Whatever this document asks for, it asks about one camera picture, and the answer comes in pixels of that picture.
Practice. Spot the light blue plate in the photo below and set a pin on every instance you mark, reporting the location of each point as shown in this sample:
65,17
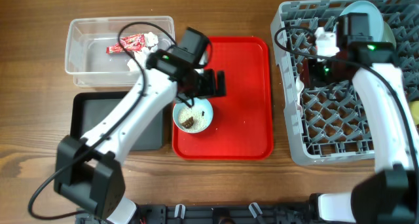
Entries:
375,19

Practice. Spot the brown food scrap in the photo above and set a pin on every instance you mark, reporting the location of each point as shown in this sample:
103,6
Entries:
188,123

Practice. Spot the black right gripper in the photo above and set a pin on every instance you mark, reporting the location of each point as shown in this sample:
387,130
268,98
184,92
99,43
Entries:
313,78

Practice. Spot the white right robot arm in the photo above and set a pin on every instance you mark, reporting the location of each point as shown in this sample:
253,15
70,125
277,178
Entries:
352,54

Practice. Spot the mint green bowl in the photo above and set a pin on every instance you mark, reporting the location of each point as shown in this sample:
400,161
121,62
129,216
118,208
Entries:
388,35

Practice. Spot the yellow plastic cup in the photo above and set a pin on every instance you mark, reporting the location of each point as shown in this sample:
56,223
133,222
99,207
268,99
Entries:
414,110

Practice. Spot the red snack wrapper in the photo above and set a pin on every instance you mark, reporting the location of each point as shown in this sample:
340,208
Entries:
132,43

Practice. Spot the white napkin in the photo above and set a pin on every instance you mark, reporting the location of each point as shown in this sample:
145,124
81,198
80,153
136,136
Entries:
140,59
151,39

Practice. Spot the clear plastic bin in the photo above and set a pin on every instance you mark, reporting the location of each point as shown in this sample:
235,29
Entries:
88,39

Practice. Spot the blue bowl with rice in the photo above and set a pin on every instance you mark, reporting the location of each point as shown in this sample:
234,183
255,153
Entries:
201,110

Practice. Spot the white plastic spoon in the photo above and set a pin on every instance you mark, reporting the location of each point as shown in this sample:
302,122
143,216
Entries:
299,88

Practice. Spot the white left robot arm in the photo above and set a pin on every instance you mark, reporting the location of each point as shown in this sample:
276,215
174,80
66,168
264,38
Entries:
89,169

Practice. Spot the grey dishwasher rack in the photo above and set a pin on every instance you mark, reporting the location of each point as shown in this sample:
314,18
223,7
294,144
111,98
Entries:
330,126

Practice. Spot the red plastic tray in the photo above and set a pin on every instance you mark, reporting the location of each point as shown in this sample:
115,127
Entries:
241,128

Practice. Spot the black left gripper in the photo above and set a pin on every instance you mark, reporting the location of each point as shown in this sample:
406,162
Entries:
209,89

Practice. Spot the black waste tray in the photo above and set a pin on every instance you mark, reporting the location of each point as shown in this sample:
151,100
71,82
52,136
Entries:
90,108

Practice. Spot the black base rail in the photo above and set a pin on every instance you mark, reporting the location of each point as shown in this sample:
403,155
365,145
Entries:
229,212

